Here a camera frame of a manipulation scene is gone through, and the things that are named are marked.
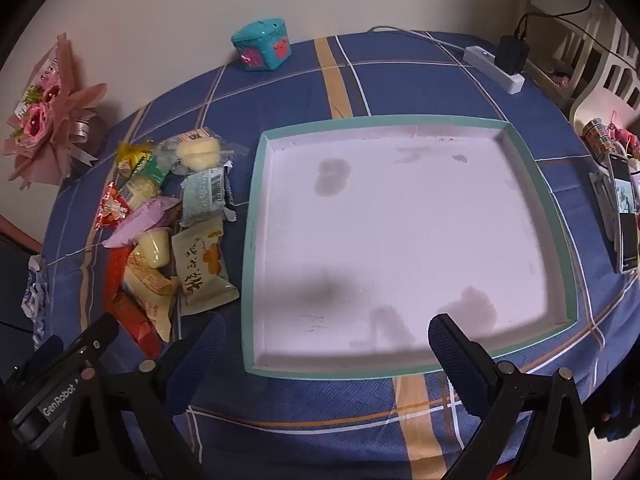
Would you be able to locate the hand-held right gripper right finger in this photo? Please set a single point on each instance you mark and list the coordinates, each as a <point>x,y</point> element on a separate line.
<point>457,360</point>

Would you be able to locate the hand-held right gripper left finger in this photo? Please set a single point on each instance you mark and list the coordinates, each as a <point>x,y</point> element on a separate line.
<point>207,345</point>

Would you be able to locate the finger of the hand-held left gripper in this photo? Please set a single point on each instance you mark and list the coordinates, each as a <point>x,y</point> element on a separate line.
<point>45,355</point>
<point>97,340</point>

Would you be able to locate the long yellow snack packet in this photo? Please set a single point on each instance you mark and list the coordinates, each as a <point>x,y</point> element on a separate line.
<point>150,295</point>

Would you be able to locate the red-brown snack packet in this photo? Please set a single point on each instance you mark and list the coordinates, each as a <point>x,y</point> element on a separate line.
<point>114,270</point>

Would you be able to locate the beige snack packet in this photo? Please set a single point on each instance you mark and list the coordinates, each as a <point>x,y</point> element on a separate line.
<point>200,270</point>

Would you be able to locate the plain round yellow pastry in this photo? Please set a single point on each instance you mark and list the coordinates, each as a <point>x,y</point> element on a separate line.
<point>152,250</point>

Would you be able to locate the pink snack packet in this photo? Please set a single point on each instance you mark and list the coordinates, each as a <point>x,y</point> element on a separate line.
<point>145,217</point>

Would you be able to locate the small red snack packet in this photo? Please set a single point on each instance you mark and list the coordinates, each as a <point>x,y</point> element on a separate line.
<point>112,206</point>

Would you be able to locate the white tray with teal rim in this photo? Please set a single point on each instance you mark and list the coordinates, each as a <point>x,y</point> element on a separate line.
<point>400,235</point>

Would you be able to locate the white blue plastic wrapper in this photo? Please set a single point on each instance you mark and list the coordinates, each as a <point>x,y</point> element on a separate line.
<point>32,295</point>

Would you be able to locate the dark wooden furniture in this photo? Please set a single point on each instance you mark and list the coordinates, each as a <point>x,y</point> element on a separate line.
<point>15,270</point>

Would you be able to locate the clear green-edged biscuit packet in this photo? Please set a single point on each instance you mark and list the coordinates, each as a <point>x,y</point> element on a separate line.
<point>140,185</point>

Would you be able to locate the dark blue cloth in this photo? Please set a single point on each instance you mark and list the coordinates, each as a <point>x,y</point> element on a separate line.
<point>615,410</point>

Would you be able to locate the white phone stand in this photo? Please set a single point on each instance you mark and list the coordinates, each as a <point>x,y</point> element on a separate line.
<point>600,195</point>

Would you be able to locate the smartphone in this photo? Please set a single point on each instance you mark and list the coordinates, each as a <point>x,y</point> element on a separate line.
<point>625,210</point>

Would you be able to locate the pink flower bouquet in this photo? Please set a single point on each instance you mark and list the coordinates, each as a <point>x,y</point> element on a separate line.
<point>45,110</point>

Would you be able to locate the colourful patterned cup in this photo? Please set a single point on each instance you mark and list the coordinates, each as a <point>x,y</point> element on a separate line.
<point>600,132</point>

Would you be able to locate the small pink artificial flowers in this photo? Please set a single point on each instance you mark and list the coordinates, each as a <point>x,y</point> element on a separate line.
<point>625,135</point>

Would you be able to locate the blue plaid tablecloth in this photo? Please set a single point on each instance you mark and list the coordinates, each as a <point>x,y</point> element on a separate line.
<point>400,85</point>

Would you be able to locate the white power strip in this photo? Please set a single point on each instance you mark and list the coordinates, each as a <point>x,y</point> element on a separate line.
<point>480,56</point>

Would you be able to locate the teal toy house box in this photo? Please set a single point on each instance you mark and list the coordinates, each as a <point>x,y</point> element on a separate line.
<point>262,42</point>

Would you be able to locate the black charger adapter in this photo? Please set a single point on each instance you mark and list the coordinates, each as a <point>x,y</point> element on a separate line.
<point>511,55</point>

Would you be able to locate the white shelf rack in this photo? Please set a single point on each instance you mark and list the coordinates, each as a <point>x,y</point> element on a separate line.
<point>590,60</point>

